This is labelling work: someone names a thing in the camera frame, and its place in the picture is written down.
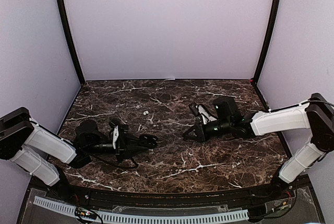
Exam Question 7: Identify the right black frame post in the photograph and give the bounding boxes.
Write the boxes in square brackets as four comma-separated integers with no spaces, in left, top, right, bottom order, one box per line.
[252,0,284,84]

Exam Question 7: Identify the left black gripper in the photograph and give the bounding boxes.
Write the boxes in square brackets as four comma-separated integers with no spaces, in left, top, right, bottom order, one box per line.
[86,133,148,163]

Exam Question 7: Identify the black oval charging case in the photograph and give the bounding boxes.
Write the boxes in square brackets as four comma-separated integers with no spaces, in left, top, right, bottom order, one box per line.
[138,134,158,149]

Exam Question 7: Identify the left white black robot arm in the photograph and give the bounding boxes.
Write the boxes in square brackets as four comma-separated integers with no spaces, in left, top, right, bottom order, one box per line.
[1,107,158,201]

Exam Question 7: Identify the left black frame post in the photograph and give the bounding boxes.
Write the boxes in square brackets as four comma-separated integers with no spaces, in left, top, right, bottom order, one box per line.
[56,0,86,86]

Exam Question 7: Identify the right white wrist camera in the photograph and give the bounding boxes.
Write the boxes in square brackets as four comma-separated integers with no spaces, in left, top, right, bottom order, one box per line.
[188,102,216,125]

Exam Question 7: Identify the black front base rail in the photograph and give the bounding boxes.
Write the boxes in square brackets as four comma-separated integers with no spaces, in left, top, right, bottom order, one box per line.
[26,175,311,209]

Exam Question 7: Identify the white slotted cable duct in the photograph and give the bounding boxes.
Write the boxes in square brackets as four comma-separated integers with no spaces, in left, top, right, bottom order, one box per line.
[33,196,249,223]

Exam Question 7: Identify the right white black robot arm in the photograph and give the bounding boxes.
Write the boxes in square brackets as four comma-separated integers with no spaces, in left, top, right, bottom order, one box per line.
[183,93,333,200]

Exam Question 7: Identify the black frame post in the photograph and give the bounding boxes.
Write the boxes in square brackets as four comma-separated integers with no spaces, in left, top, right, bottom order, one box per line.
[56,0,86,86]
[252,0,284,84]

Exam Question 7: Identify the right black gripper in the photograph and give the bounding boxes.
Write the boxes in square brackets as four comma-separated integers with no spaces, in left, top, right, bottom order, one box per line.
[183,119,232,143]

